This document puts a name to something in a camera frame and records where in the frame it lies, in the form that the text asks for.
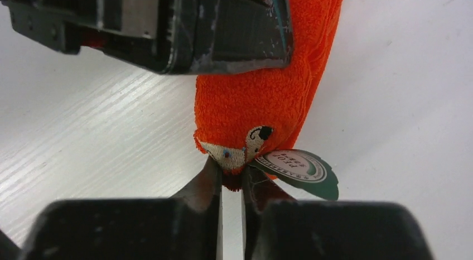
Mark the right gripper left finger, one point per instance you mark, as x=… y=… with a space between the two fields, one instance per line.
x=186 y=225

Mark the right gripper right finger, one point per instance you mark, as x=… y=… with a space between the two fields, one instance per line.
x=277 y=226

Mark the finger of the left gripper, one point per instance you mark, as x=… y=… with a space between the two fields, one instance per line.
x=229 y=36

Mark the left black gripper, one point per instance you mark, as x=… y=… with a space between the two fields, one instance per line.
x=132 y=31

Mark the orange towel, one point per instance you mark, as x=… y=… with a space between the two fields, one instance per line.
x=239 y=117

